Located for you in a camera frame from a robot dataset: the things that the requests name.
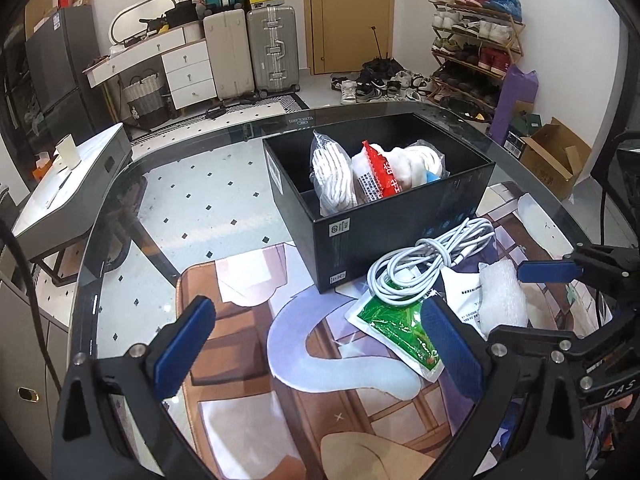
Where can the heap of worn sneakers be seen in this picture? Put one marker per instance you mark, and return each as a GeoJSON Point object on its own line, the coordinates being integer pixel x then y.
{"type": "Point", "coordinates": [380, 85]}

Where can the wooden shoe rack with shoes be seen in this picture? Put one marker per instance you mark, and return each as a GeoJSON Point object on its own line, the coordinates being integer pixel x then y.
{"type": "Point", "coordinates": [475, 30]}

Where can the clear bag white items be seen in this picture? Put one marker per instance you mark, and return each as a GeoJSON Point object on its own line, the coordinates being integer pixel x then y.
{"type": "Point", "coordinates": [431, 157]}

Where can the white coffee table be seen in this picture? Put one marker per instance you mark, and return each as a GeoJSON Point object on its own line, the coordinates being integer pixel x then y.
{"type": "Point", "coordinates": [65, 195]}

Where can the yellow black shoe box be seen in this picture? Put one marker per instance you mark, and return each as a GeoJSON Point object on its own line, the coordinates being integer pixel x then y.
{"type": "Point", "coordinates": [266, 0]}

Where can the white dresser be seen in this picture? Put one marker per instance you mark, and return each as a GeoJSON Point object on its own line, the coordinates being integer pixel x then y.
{"type": "Point", "coordinates": [187, 72]}

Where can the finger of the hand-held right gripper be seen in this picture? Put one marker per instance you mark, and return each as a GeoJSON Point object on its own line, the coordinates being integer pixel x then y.
{"type": "Point", "coordinates": [600, 332]}
{"type": "Point", "coordinates": [545, 270]}

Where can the green packet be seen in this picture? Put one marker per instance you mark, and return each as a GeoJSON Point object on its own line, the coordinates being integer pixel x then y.
{"type": "Point", "coordinates": [395, 330]}

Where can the white paper packet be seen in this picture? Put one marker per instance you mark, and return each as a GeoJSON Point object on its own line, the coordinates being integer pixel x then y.
{"type": "Point", "coordinates": [462, 295]}

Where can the black umbrella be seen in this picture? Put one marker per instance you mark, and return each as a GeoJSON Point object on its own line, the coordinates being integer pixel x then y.
{"type": "Point", "coordinates": [380, 62]}

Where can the black cardboard box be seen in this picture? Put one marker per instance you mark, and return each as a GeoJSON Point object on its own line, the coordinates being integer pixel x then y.
{"type": "Point", "coordinates": [400, 230]}

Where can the oval mirror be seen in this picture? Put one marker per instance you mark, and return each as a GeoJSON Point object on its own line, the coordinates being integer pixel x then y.
{"type": "Point", "coordinates": [142, 15]}

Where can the white bubble wrap pouch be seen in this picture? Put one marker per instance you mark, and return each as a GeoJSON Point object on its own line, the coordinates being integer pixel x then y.
{"type": "Point", "coordinates": [505, 295]}

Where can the open cardboard box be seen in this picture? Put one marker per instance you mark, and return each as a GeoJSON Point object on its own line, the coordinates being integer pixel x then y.
{"type": "Point", "coordinates": [550, 160]}

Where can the purple rolled mat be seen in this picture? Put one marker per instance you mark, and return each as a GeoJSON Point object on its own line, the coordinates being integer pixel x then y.
{"type": "Point", "coordinates": [515, 105]}

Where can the printed desk mat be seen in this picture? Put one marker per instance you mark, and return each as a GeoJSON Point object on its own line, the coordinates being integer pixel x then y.
{"type": "Point", "coordinates": [280, 360]}

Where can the small orange box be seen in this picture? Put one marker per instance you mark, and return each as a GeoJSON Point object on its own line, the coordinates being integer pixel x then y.
{"type": "Point", "coordinates": [42, 167]}

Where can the dark green box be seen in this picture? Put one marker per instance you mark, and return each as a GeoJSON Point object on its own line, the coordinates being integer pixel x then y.
{"type": "Point", "coordinates": [522, 130]}

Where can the beige suitcase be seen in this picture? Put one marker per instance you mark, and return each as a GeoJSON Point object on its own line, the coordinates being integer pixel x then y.
{"type": "Point", "coordinates": [229, 55]}

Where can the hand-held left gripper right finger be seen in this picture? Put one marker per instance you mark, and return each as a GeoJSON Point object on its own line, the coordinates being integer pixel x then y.
{"type": "Point", "coordinates": [452, 355]}

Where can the silver suitcase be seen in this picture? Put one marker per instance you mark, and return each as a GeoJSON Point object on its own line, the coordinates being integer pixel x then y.
{"type": "Point", "coordinates": [272, 50]}

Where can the grey cabinet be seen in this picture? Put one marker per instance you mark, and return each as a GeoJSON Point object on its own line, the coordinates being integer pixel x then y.
{"type": "Point", "coordinates": [25, 360]}

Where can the black bag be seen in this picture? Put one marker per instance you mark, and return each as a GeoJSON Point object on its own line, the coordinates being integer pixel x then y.
{"type": "Point", "coordinates": [181, 14]}

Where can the grey refrigerator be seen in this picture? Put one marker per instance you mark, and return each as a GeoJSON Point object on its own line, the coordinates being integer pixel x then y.
{"type": "Point", "coordinates": [65, 70]}

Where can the bag of white gloves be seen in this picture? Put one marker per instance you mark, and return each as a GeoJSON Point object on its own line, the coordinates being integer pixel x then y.
{"type": "Point", "coordinates": [332, 175]}

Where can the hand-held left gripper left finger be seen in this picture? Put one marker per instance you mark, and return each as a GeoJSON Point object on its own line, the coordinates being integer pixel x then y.
{"type": "Point", "coordinates": [180, 355]}

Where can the red label packet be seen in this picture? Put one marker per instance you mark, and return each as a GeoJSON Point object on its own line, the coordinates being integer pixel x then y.
{"type": "Point", "coordinates": [377, 172]}

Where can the woven laundry basket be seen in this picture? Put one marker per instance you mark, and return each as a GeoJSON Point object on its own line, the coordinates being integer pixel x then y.
{"type": "Point", "coordinates": [145, 102]}

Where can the wooden door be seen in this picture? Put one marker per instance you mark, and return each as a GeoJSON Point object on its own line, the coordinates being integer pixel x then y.
{"type": "Point", "coordinates": [350, 15]}

